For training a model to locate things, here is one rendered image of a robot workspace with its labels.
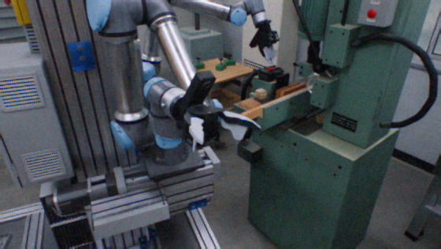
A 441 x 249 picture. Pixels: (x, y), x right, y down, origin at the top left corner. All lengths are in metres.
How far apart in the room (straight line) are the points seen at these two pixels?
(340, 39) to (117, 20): 0.81
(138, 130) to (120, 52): 0.27
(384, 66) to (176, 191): 0.96
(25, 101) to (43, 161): 0.24
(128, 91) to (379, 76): 0.94
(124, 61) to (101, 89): 0.27
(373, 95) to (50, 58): 1.21
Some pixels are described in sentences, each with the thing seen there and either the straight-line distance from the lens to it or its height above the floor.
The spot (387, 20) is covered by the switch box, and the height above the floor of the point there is 1.34.
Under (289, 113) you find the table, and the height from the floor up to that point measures 0.87.
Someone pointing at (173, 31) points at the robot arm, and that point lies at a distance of 0.99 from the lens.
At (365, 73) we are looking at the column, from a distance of 1.38.
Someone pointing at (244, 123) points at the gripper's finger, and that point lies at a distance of 0.67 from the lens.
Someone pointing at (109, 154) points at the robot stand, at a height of 0.80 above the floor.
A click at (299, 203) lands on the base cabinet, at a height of 0.41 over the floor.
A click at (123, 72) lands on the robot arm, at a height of 1.22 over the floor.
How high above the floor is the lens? 1.55
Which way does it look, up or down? 30 degrees down
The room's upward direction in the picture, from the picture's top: straight up
